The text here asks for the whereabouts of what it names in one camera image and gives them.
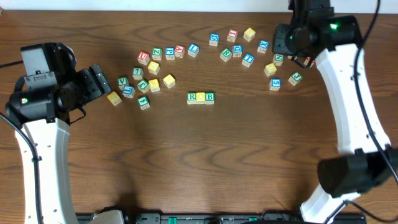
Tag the red A block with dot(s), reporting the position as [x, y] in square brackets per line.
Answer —
[179, 51]

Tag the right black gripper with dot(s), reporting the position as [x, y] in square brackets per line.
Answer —
[282, 45]

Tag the blue L block lower left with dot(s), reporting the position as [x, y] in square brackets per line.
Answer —
[128, 91]

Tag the blue D block middle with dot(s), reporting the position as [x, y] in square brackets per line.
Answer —
[237, 50]

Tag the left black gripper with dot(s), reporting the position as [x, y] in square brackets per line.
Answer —
[99, 80]

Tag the green Z block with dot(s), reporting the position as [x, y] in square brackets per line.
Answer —
[157, 53]

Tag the blue l block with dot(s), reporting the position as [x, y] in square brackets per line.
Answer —
[193, 50]
[128, 91]

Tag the yellow S block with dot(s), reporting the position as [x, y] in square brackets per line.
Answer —
[169, 81]

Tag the green J block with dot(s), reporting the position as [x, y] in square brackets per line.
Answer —
[295, 78]

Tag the green N block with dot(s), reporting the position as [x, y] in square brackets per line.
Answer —
[278, 59]

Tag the blue D block top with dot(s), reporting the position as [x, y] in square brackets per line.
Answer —
[214, 39]

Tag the yellow block beside green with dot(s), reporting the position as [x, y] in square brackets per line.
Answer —
[154, 85]

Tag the red M block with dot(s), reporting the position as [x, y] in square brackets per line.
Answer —
[308, 62]

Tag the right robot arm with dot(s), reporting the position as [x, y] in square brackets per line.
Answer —
[366, 158]

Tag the red U block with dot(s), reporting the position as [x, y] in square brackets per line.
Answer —
[143, 58]

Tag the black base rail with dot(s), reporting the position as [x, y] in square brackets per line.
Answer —
[268, 216]

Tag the blue d block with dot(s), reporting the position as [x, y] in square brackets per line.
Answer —
[214, 39]
[237, 50]

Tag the blue P block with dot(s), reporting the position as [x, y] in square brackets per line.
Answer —
[170, 53]

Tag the blue T block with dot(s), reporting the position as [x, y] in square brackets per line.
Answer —
[248, 60]

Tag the red I block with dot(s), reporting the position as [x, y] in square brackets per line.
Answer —
[232, 35]

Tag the green r block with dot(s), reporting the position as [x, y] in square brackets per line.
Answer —
[226, 54]
[191, 98]

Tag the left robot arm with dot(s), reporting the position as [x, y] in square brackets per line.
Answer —
[39, 111]

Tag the green 7 block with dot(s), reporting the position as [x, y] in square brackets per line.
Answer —
[137, 73]

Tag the green V block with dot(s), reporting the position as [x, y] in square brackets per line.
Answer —
[122, 82]

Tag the yellow O block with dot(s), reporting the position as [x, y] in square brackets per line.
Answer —
[200, 98]

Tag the yellow block top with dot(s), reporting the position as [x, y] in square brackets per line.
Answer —
[249, 34]

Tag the green 4 block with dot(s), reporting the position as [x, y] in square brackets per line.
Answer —
[143, 102]

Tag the green tilted letter block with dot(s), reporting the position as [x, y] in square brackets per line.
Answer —
[143, 86]

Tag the blue 5 block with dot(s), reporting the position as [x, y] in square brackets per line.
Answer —
[275, 84]

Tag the blue X block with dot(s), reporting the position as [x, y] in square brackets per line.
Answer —
[263, 46]

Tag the green B block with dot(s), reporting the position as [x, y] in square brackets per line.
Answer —
[209, 98]

